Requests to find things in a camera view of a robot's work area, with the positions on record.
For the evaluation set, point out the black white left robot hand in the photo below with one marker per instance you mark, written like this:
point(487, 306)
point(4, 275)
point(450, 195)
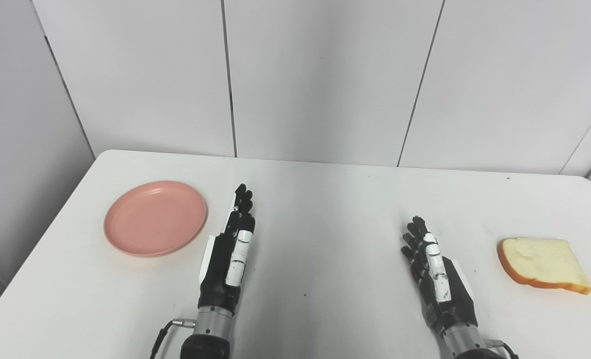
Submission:
point(221, 269)

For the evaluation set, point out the pink round plate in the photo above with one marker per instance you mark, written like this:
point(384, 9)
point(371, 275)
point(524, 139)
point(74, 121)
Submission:
point(153, 219)

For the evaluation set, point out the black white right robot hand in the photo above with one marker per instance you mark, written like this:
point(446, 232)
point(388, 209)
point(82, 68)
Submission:
point(455, 294)

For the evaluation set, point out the slice of white bread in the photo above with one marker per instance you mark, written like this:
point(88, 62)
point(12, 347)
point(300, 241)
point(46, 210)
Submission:
point(542, 262)

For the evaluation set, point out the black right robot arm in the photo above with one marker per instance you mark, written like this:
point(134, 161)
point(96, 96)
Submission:
point(462, 341)

